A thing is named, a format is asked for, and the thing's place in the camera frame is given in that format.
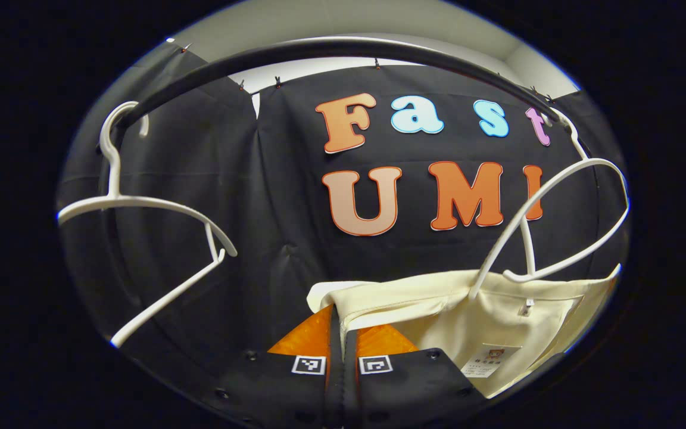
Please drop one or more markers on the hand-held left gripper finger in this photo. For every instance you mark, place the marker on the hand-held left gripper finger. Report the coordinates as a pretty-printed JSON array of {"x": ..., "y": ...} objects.
[
  {"x": 335, "y": 357},
  {"x": 350, "y": 357}
]

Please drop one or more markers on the cream shirt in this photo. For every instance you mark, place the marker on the cream shirt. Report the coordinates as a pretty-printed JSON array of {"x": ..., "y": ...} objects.
[{"x": 468, "y": 316}]

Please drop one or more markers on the white plastic hanger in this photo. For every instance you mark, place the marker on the white plastic hanger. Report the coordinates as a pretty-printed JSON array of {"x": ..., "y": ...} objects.
[
  {"x": 114, "y": 179},
  {"x": 496, "y": 253}
]

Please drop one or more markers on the black clothes rack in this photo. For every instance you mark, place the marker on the black clothes rack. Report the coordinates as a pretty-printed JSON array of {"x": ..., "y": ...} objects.
[{"x": 331, "y": 47}]

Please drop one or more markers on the black backdrop cloth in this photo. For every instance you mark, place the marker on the black backdrop cloth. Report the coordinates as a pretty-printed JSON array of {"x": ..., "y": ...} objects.
[{"x": 271, "y": 196}]

